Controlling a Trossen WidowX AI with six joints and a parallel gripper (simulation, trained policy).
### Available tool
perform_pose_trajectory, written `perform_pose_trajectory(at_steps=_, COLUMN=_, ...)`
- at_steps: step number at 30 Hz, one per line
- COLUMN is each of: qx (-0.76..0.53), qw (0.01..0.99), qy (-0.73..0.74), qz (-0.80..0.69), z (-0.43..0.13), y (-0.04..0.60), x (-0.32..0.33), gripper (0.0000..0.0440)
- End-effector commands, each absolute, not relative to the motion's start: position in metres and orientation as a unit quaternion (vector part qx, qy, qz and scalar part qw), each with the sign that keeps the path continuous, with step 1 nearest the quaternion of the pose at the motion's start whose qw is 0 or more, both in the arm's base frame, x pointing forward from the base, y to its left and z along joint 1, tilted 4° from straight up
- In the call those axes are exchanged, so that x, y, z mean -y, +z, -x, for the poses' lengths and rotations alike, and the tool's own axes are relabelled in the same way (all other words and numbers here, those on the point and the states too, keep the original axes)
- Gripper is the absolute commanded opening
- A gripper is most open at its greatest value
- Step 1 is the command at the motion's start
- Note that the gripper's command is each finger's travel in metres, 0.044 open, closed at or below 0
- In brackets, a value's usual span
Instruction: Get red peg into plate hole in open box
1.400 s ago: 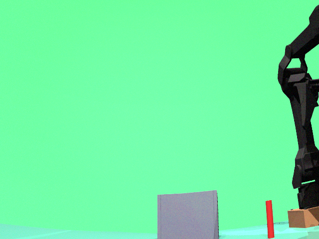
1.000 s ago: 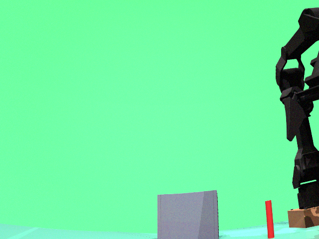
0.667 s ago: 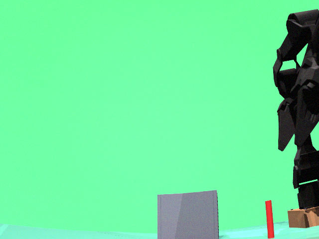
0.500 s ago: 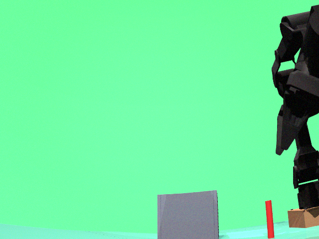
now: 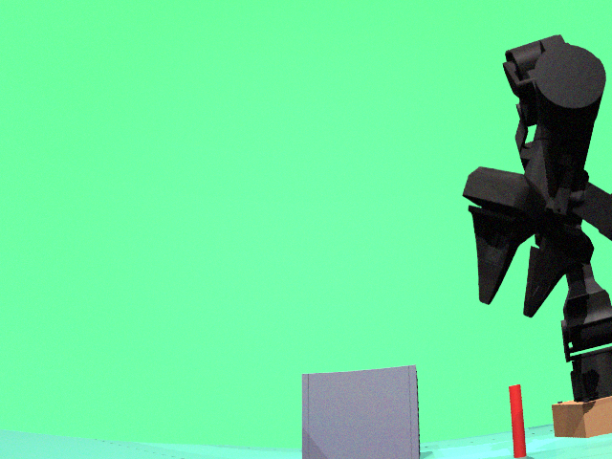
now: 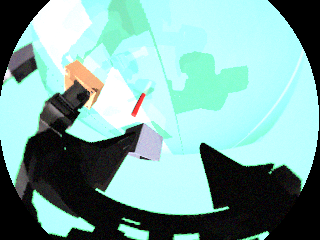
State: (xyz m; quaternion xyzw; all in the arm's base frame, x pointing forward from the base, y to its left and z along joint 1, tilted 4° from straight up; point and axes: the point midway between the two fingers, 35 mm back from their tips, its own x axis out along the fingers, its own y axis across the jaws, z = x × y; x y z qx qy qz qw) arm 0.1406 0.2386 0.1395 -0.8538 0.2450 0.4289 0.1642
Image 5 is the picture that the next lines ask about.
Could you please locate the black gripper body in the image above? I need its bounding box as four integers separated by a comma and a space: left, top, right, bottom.
462, 139, 595, 265

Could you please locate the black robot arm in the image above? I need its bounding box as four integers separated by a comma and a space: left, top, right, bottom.
502, 34, 612, 402

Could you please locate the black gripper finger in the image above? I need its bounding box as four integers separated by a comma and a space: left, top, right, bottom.
468, 205, 538, 305
523, 246, 583, 318

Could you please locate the red peg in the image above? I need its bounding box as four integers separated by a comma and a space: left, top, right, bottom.
509, 384, 527, 458

